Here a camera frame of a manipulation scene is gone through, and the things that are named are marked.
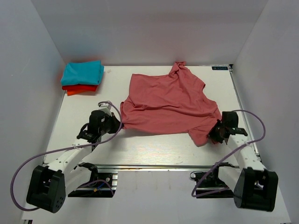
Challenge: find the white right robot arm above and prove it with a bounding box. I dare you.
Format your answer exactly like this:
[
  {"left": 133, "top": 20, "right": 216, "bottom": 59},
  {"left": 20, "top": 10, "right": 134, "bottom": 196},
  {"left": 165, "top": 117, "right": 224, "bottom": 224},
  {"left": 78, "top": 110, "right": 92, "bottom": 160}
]
[{"left": 208, "top": 111, "right": 278, "bottom": 212}]

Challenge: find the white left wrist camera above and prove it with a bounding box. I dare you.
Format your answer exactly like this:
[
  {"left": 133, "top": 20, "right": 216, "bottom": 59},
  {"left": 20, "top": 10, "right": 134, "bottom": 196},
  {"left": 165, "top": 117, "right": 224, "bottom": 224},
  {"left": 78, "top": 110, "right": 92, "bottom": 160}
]
[{"left": 98, "top": 101, "right": 112, "bottom": 116}]

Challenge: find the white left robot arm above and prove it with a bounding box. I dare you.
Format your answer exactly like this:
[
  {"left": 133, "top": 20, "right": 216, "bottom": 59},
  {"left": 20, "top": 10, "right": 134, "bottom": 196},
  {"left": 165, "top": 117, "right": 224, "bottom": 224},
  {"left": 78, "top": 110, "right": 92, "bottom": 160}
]
[{"left": 26, "top": 105, "right": 122, "bottom": 213}]

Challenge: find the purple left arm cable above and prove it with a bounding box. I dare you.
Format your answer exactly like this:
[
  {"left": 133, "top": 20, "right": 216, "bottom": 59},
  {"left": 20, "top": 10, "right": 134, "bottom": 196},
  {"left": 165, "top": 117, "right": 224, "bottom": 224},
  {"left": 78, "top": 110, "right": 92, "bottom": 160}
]
[{"left": 10, "top": 101, "right": 123, "bottom": 211}]

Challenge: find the folded red orange t-shirt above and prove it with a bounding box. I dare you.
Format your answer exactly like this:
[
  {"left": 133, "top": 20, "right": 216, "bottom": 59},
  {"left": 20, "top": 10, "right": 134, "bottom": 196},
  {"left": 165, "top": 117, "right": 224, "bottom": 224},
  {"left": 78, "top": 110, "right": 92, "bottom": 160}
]
[{"left": 62, "top": 84, "right": 98, "bottom": 96}]

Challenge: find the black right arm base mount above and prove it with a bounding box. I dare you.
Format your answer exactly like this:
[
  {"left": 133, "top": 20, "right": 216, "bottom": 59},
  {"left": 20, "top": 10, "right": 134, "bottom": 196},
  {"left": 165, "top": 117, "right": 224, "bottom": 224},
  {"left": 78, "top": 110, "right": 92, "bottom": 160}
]
[{"left": 190, "top": 162, "right": 240, "bottom": 199}]

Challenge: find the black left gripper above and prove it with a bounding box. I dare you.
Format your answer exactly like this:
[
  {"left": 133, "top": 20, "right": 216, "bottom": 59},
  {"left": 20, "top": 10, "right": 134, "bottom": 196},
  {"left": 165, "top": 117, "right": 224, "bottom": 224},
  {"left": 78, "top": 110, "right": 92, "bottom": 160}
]
[{"left": 99, "top": 112, "right": 124, "bottom": 135}]

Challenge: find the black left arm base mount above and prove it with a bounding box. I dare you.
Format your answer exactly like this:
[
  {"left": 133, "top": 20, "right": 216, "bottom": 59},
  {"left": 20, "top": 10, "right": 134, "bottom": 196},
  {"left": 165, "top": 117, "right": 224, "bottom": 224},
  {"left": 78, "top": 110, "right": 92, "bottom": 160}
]
[{"left": 68, "top": 162, "right": 118, "bottom": 198}]

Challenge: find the folded teal t-shirt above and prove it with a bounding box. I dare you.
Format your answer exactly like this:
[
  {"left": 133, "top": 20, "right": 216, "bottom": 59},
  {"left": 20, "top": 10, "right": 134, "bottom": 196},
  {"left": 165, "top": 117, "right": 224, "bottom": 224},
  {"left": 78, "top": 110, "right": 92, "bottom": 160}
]
[{"left": 61, "top": 61, "right": 104, "bottom": 86}]

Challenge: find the pink red t-shirt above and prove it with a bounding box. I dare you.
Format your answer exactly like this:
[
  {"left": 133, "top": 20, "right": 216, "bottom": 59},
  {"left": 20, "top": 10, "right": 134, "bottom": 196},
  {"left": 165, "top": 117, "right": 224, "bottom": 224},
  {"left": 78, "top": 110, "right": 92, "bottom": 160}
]
[{"left": 120, "top": 62, "right": 221, "bottom": 147}]

